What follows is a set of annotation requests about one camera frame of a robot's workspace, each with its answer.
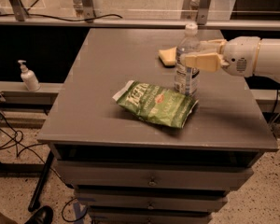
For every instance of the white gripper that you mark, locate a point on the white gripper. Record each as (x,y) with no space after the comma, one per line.
(240,56)

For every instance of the clear plastic water bottle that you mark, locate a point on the clear plastic water bottle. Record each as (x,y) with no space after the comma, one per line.
(186,78)

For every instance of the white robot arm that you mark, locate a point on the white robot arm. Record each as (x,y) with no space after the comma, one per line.
(267,63)

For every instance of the green jalapeno chip bag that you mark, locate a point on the green jalapeno chip bag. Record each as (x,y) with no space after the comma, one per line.
(155,104)

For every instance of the yellow sponge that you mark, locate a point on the yellow sponge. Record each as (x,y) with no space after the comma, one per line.
(167,56)

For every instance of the grey drawer cabinet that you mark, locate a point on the grey drawer cabinet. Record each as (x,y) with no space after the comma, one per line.
(127,170)

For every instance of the white pump soap dispenser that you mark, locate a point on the white pump soap dispenser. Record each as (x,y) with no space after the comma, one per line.
(28,77)

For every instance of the black table leg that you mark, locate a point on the black table leg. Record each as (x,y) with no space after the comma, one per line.
(35,203)

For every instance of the black shoe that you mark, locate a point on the black shoe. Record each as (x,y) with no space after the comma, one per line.
(44,215)

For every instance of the right metal frame post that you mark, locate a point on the right metal frame post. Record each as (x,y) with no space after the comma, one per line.
(202,13)

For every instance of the metal frame post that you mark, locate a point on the metal frame post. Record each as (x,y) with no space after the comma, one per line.
(202,13)
(88,10)
(18,9)

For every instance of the middle metal frame post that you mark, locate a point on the middle metal frame post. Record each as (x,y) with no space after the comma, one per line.
(88,10)

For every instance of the left metal frame post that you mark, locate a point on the left metal frame post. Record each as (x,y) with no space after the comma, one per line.
(18,9)

